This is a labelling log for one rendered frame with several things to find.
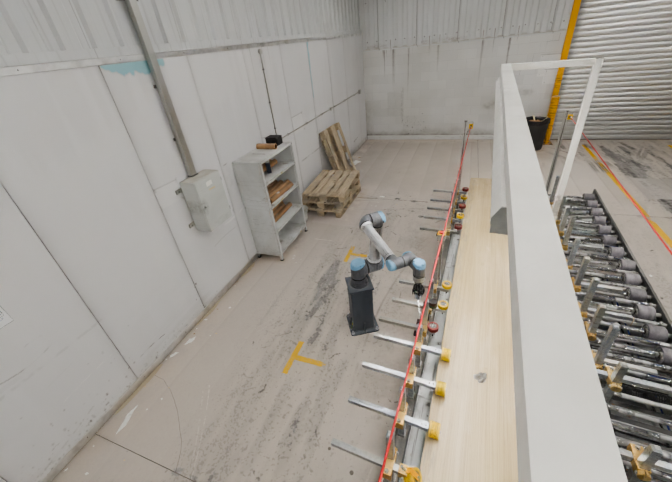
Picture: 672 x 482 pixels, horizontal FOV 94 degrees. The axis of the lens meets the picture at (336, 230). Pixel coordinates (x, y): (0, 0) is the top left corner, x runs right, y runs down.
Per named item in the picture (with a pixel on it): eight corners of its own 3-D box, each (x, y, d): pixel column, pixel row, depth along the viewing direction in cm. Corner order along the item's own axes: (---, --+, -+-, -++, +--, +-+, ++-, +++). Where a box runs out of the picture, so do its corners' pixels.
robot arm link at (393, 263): (354, 214, 279) (391, 265, 229) (367, 211, 282) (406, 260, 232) (354, 225, 286) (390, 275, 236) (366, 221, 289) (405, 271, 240)
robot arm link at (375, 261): (363, 266, 332) (365, 210, 282) (378, 261, 337) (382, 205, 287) (369, 276, 322) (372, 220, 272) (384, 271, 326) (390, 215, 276)
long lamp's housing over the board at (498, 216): (488, 232, 85) (493, 206, 81) (495, 87, 269) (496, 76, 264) (539, 238, 80) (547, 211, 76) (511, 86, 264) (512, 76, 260)
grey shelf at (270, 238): (258, 257, 494) (231, 162, 414) (285, 228, 564) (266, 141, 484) (283, 261, 478) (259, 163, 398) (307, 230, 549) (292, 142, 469)
